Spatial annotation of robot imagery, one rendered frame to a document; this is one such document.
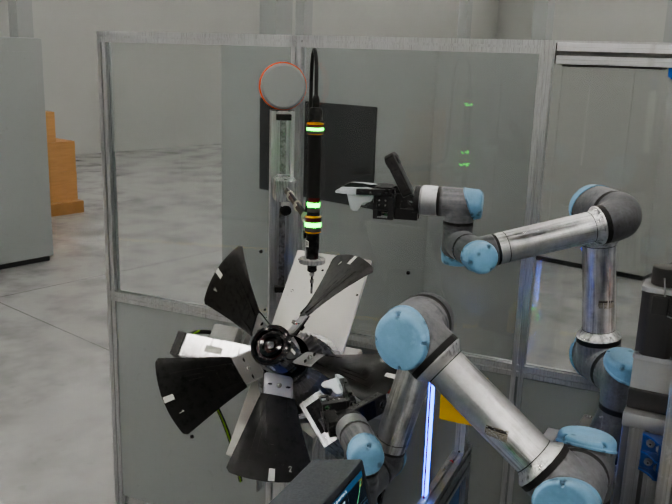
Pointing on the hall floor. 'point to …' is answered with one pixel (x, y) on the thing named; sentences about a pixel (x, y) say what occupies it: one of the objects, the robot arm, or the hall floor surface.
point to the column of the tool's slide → (278, 208)
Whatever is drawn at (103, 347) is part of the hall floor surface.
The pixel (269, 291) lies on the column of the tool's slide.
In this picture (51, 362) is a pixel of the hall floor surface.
